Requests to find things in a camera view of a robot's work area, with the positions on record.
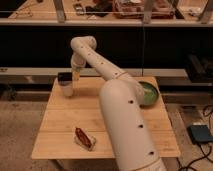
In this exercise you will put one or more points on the tray with items on shelf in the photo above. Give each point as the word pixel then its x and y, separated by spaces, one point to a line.
pixel 161 9

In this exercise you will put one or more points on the blue box on floor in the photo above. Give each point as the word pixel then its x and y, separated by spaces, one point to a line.
pixel 200 134

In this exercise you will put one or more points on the wooden table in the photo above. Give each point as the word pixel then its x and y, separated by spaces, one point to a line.
pixel 55 138

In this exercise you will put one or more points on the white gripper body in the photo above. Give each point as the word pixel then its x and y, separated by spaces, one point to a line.
pixel 77 62

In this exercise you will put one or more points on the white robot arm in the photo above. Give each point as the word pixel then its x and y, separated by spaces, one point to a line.
pixel 120 99

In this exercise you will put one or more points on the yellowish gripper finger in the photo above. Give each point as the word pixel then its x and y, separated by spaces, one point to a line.
pixel 76 74

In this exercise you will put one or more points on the green bowl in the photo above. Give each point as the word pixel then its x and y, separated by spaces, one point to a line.
pixel 148 94

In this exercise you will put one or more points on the black eraser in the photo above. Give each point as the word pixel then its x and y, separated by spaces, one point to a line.
pixel 64 77

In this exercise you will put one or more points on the white ceramic cup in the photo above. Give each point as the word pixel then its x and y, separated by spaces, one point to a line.
pixel 66 88

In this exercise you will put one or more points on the black device on shelf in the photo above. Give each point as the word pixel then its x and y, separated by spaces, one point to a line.
pixel 79 9

